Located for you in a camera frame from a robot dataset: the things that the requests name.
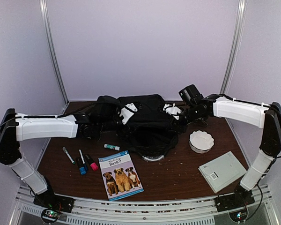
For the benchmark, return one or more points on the black pink highlighter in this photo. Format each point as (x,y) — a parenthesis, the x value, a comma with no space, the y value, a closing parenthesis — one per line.
(91,162)

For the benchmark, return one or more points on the black blue highlighter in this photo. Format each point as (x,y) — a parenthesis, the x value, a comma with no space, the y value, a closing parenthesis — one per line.
(80,165)

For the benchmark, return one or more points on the green white glue stick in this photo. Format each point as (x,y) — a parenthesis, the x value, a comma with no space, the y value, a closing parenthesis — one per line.
(112,147)

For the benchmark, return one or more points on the right aluminium frame post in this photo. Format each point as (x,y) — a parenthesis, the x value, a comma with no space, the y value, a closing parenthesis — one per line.
(236,42)

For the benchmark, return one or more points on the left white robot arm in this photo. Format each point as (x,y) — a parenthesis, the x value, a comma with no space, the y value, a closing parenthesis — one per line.
(17,127)

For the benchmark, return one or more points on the white fluted ceramic bowl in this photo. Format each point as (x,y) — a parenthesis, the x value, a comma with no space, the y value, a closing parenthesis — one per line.
(201,142)

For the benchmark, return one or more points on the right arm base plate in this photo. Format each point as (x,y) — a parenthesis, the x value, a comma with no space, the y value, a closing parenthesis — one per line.
(231,202)

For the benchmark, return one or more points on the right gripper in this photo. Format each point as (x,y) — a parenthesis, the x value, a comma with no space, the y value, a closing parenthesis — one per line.
(174,114)

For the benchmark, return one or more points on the front aluminium rail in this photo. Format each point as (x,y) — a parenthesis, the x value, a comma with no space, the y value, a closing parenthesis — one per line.
(196,211)

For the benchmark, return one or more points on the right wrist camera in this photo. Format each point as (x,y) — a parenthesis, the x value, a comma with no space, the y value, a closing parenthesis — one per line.
(189,93)

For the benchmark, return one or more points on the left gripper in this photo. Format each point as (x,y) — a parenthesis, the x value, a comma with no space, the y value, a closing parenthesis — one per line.
(117,115)

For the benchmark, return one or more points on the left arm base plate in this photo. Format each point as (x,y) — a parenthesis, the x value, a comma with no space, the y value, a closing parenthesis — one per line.
(59,203)

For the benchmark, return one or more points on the aluminium frame post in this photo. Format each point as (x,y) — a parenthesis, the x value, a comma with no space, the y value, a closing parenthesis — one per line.
(236,42)
(52,52)

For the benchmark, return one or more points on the dog picture book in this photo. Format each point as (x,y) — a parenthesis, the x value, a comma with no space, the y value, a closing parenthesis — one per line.
(120,177)

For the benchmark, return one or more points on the pale green book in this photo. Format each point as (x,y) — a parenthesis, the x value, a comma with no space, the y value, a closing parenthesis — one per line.
(222,171)

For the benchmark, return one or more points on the left aluminium frame post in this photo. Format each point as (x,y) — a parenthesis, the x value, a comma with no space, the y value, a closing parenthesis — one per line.
(52,52)

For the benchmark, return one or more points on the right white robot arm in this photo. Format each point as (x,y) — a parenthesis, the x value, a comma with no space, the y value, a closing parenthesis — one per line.
(267,117)

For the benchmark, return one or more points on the green tipped white marker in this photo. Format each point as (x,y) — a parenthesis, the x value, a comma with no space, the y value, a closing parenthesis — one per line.
(68,155)

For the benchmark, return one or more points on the black student backpack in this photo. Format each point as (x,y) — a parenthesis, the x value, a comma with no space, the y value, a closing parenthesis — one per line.
(149,132)

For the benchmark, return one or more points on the blue tipped white marker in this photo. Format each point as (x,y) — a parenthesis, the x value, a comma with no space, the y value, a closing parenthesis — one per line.
(83,160)

